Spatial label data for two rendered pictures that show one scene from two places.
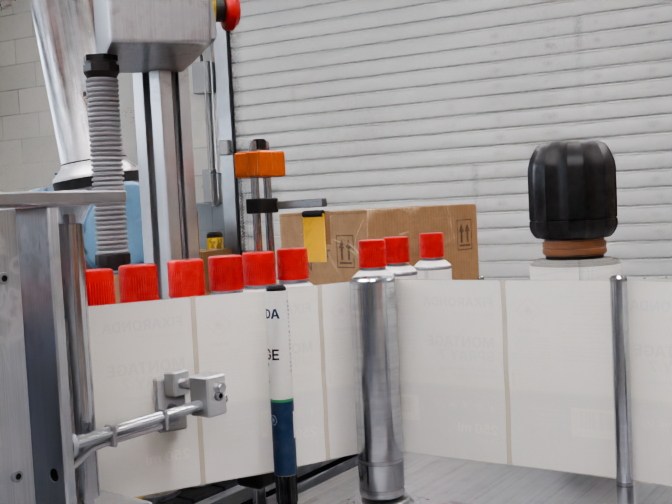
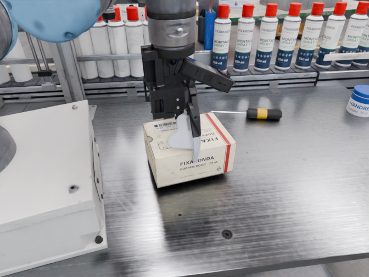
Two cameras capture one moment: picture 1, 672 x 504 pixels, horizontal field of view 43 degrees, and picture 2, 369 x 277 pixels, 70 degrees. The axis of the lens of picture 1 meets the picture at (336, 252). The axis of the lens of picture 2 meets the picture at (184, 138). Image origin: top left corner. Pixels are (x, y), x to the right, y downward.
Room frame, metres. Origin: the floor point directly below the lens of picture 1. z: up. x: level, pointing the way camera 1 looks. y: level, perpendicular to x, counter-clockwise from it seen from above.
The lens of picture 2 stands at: (1.21, 0.88, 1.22)
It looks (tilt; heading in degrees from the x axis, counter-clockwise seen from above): 36 degrees down; 227
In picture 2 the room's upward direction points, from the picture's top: straight up
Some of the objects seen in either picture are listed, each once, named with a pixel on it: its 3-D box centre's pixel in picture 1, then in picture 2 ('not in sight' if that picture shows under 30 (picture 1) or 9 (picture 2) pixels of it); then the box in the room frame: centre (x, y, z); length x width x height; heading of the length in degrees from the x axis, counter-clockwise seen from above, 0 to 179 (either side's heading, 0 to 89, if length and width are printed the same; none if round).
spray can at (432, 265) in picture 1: (434, 307); not in sight; (1.17, -0.13, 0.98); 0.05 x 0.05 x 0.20
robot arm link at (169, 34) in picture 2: not in sight; (172, 31); (0.93, 0.56, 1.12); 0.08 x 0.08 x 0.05
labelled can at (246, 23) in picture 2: not in sight; (244, 39); (0.47, 0.38, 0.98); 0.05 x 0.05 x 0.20
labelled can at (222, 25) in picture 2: not in sight; (221, 40); (0.53, 0.33, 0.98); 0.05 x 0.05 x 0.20
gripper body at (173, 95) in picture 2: not in sight; (170, 79); (0.93, 0.55, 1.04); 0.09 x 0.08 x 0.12; 154
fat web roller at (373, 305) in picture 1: (377, 390); not in sight; (0.70, -0.03, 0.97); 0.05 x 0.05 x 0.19
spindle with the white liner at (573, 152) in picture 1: (575, 296); not in sight; (0.82, -0.23, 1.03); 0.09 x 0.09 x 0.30
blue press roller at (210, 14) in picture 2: not in sight; (209, 36); (0.53, 0.28, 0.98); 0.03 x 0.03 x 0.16
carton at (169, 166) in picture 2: not in sight; (186, 147); (0.90, 0.56, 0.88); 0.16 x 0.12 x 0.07; 154
